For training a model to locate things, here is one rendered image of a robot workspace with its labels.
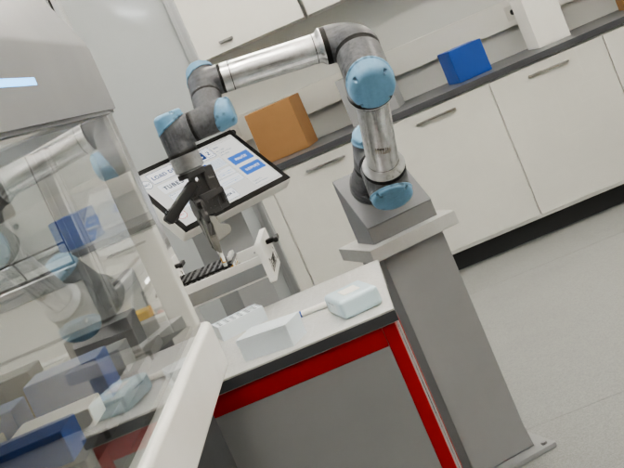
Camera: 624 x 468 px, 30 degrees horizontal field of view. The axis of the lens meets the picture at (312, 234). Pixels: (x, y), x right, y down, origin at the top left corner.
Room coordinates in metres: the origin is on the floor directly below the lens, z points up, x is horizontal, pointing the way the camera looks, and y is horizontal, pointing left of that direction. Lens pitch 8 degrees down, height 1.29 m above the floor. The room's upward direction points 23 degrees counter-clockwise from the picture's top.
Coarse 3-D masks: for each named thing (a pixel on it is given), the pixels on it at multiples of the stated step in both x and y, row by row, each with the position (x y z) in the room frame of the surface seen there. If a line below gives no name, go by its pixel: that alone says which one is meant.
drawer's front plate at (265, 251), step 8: (264, 232) 3.17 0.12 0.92; (256, 240) 3.03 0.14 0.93; (264, 240) 3.08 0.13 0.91; (256, 248) 2.97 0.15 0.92; (264, 248) 3.00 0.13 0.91; (272, 248) 3.21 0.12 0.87; (264, 256) 2.97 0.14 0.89; (264, 264) 2.97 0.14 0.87; (272, 272) 2.97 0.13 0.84; (272, 280) 2.97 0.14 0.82
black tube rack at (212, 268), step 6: (210, 264) 3.21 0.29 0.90; (216, 264) 3.14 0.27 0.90; (222, 264) 3.09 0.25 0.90; (198, 270) 3.17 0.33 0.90; (204, 270) 3.12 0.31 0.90; (210, 270) 3.08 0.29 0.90; (216, 270) 3.03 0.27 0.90; (222, 270) 3.19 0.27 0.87; (186, 276) 3.17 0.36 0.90; (192, 276) 3.11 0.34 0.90; (198, 276) 3.07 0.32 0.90; (204, 276) 3.04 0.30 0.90; (186, 282) 3.04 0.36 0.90; (192, 282) 3.21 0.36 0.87
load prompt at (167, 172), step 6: (204, 150) 4.12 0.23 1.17; (210, 150) 4.13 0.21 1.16; (204, 156) 4.10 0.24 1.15; (210, 156) 4.10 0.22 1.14; (162, 168) 3.99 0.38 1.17; (168, 168) 4.00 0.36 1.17; (150, 174) 3.96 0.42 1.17; (156, 174) 3.96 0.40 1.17; (162, 174) 3.97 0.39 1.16; (168, 174) 3.98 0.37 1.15; (174, 174) 3.98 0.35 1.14; (150, 180) 3.93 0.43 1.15; (156, 180) 3.93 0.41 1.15; (162, 180) 3.94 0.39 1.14
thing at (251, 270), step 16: (240, 256) 3.23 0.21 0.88; (256, 256) 2.99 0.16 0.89; (224, 272) 3.00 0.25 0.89; (240, 272) 2.99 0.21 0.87; (256, 272) 2.99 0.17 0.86; (192, 288) 3.00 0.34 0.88; (208, 288) 3.00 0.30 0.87; (224, 288) 2.99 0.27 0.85; (240, 288) 2.99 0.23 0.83; (192, 304) 3.00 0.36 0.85
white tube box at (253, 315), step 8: (240, 312) 2.88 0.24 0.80; (248, 312) 2.84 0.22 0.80; (256, 312) 2.82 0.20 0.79; (264, 312) 2.83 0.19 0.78; (224, 320) 2.88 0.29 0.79; (232, 320) 2.80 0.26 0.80; (240, 320) 2.81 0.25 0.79; (248, 320) 2.81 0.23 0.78; (256, 320) 2.82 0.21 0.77; (264, 320) 2.82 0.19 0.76; (216, 328) 2.81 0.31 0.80; (224, 328) 2.80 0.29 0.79; (232, 328) 2.80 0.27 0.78; (240, 328) 2.81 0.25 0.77; (248, 328) 2.81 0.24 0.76; (216, 336) 2.87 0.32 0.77; (224, 336) 2.80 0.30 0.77; (232, 336) 2.80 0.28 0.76
